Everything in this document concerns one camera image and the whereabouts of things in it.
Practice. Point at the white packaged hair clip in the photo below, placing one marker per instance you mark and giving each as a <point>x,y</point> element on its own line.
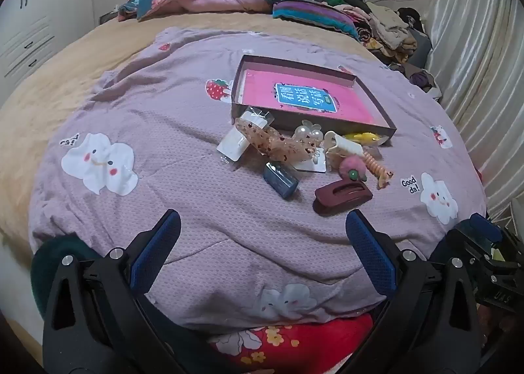
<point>233,143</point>

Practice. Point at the maroon hair clip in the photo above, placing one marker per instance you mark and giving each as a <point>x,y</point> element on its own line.
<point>339,200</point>

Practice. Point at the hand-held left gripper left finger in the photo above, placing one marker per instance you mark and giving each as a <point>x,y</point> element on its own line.
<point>155,251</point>

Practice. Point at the earring card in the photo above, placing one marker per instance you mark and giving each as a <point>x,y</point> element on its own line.
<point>315,167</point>

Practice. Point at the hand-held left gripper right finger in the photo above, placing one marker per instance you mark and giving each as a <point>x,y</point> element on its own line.
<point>372,251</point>

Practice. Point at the striped pillow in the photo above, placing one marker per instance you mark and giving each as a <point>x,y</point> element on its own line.
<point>311,14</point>

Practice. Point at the dark green cloth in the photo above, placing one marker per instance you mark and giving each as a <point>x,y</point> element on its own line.
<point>45,263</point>

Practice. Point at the yellow hair clip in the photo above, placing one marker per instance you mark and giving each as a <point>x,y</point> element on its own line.
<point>362,137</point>

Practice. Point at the pearl cherry hair clip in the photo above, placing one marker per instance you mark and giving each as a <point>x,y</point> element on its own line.
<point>303,130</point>

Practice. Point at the white wardrobe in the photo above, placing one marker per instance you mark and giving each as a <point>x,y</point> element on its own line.
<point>37,10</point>

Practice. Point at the pink pompom hair clip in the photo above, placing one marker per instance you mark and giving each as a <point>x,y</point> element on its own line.
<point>348,165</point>

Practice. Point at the cream curtain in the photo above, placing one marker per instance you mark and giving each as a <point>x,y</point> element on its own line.
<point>470,51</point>

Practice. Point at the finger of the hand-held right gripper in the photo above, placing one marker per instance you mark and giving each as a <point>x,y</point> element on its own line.
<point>485,226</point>

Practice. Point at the small blue box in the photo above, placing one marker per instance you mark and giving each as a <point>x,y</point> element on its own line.
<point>280,181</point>

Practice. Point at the red floral cloth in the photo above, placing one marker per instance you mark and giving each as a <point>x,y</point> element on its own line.
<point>319,333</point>

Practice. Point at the pink book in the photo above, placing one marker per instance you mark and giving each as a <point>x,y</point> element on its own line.
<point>262,87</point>

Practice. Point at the grey cardboard box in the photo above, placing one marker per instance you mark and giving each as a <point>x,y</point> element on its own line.
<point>236,89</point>

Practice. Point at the sheer bow hair clip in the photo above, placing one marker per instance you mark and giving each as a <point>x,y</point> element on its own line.
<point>278,149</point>

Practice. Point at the cream claw clip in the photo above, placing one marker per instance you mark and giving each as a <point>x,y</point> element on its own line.
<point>348,147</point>

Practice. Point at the purple printed blanket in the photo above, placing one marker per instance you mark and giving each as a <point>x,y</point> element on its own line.
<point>163,177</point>

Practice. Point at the pile of clothes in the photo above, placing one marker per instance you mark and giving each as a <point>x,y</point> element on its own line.
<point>389,26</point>

